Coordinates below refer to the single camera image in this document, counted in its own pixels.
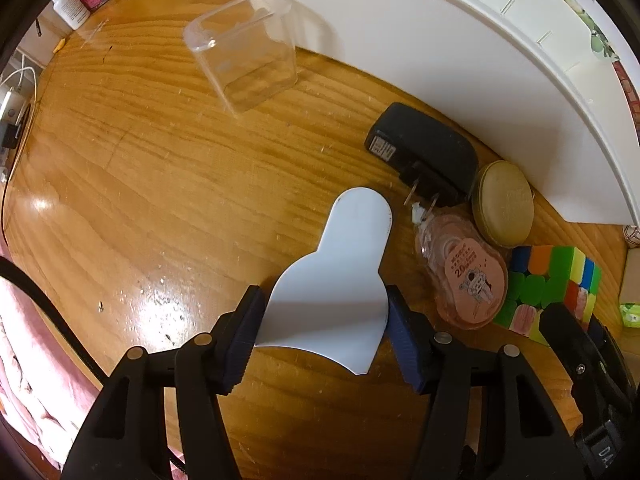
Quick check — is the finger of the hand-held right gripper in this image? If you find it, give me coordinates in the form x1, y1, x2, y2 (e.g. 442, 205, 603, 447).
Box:
589, 316, 633, 396
537, 302, 597, 406

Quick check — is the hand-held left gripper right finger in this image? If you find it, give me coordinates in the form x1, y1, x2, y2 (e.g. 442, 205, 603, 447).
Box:
387, 285, 586, 480

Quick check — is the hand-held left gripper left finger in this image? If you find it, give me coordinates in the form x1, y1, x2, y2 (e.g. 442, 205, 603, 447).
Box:
62, 286, 266, 480

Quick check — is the colourful puzzle cube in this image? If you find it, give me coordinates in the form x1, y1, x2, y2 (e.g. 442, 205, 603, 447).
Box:
492, 245, 602, 347

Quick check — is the pink correction tape dispenser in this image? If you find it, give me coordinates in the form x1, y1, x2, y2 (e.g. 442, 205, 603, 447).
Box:
411, 202, 510, 331

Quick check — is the white plastic scraper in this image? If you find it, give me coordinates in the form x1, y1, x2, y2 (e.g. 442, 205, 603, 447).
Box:
254, 186, 393, 377

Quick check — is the round tan case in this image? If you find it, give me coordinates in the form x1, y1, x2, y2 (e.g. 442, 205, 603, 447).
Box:
471, 160, 535, 248

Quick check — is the black power adapter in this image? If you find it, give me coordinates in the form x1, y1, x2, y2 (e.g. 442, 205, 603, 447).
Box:
364, 102, 480, 208

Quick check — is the clear plastic box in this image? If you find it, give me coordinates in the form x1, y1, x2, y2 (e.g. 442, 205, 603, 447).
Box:
182, 0, 299, 115

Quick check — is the white storage bin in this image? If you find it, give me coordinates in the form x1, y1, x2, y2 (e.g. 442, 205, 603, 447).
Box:
234, 0, 640, 224

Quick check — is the green tissue pack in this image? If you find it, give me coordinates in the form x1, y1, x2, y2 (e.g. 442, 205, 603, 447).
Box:
619, 301, 640, 331

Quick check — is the pink blanket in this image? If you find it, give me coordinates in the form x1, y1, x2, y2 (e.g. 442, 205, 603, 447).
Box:
0, 240, 186, 480

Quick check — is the green leaf print paper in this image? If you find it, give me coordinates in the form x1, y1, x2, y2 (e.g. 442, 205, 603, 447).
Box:
525, 0, 640, 63

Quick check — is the white plastic bottle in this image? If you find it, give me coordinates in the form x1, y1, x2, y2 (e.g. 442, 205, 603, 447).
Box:
52, 0, 91, 31

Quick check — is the black strap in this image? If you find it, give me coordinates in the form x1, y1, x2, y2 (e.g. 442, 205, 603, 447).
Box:
0, 257, 108, 391

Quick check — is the white cable and charger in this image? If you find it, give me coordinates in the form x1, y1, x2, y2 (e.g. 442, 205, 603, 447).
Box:
0, 87, 31, 127

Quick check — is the white charging cable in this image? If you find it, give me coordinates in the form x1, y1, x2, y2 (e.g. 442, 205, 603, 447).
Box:
0, 50, 39, 92

